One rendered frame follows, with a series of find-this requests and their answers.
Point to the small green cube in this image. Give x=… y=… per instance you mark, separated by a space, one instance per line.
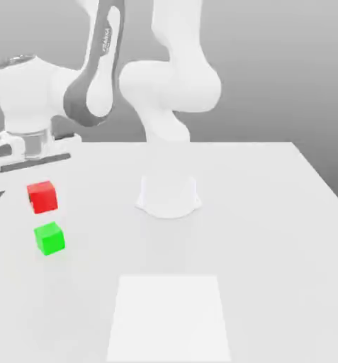
x=50 y=240

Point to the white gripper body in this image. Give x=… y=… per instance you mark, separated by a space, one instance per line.
x=12 y=175

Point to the small red cube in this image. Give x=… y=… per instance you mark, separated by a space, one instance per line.
x=44 y=198

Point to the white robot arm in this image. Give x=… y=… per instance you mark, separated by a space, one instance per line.
x=168 y=85

